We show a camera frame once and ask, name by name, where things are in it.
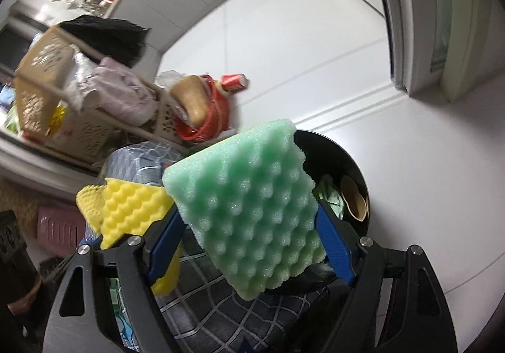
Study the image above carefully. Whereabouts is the brown paper cup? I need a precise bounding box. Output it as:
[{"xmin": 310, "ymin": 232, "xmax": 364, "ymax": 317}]
[{"xmin": 341, "ymin": 176, "xmax": 369, "ymax": 222}]

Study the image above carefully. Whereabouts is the green wavy sponge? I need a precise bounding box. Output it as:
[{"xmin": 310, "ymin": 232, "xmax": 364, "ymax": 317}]
[{"xmin": 162, "ymin": 120, "xmax": 326, "ymax": 301}]

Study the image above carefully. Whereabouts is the yellow wavy sponge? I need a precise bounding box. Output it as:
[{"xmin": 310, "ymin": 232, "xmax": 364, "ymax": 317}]
[{"xmin": 75, "ymin": 177, "xmax": 183, "ymax": 297}]

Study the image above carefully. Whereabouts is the green snack wrapper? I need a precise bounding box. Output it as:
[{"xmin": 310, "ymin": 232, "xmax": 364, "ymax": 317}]
[{"xmin": 312, "ymin": 175, "xmax": 345, "ymax": 219}]

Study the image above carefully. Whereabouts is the grey checked tablecloth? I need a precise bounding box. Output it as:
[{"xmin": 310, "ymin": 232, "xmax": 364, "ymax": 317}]
[{"xmin": 97, "ymin": 142, "xmax": 341, "ymax": 352}]

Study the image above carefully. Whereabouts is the black trash bin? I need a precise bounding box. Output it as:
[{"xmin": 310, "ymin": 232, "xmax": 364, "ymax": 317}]
[{"xmin": 294, "ymin": 131, "xmax": 370, "ymax": 236}]

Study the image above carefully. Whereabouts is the pink plastic stool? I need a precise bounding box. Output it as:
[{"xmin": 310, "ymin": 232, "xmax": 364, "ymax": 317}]
[{"xmin": 37, "ymin": 206, "xmax": 86, "ymax": 258}]

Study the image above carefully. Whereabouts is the red basket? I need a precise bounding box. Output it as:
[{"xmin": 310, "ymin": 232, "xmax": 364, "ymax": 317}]
[{"xmin": 175, "ymin": 75, "xmax": 229, "ymax": 143}]

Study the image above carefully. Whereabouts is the brown bread loaf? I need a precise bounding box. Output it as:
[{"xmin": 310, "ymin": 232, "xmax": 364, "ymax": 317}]
[{"xmin": 169, "ymin": 75, "xmax": 211, "ymax": 129}]

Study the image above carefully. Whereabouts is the pink cloth on rack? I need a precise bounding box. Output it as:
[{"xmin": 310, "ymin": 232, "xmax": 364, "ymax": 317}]
[{"xmin": 77, "ymin": 57, "xmax": 157, "ymax": 126}]

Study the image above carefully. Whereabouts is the red can on floor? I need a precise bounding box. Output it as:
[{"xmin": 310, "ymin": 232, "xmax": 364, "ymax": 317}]
[{"xmin": 220, "ymin": 73, "xmax": 249, "ymax": 94}]

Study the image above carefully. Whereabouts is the beige plastic shelf rack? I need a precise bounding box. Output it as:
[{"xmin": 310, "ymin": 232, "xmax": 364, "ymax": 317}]
[{"xmin": 14, "ymin": 26, "xmax": 187, "ymax": 167}]

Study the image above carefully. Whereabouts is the black cloth on rack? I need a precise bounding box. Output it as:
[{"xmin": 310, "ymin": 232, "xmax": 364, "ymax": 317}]
[{"xmin": 59, "ymin": 15, "xmax": 151, "ymax": 68}]

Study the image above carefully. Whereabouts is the grey refrigerator door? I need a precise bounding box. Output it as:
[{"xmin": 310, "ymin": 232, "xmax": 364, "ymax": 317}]
[{"xmin": 383, "ymin": 0, "xmax": 504, "ymax": 102}]

